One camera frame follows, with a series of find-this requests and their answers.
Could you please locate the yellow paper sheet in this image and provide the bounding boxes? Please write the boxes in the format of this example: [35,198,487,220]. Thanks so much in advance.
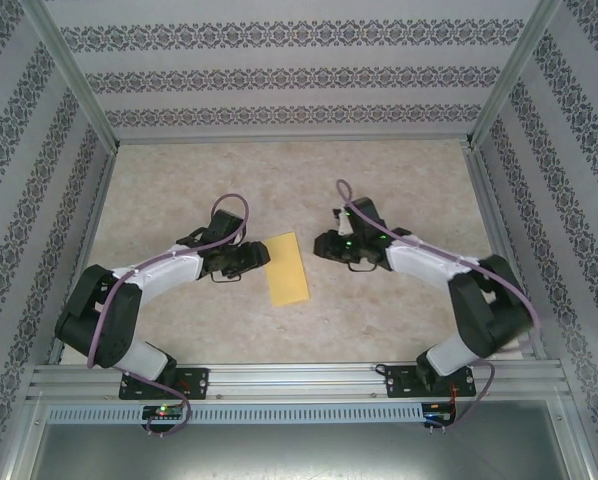
[263,231,313,307]

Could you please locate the left controller board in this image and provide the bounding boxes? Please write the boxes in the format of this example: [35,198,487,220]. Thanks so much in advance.
[143,405,183,420]

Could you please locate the controller board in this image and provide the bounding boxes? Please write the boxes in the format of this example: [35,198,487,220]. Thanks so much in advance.
[143,405,183,420]
[425,402,455,424]

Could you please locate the right controller board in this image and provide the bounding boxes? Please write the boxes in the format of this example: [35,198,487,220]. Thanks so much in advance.
[425,402,455,424]

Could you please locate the grey metal panel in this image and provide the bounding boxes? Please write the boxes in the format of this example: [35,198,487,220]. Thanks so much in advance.
[26,423,593,480]

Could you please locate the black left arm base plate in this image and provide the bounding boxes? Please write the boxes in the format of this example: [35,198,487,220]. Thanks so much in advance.
[118,367,210,401]

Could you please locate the aluminium table side rail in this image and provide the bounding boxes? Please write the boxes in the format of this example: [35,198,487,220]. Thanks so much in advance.
[47,148,119,365]
[462,144,549,360]

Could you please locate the aluminium mounting rail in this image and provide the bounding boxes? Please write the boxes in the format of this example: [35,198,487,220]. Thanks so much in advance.
[26,363,565,401]

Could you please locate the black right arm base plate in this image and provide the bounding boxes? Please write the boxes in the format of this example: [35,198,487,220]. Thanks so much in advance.
[384,364,478,400]

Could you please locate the slotted grey cable duct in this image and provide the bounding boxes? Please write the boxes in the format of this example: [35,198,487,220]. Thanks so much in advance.
[46,403,425,424]

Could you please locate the aluminium frame post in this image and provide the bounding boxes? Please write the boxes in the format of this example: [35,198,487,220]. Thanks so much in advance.
[468,0,564,149]
[26,0,119,149]

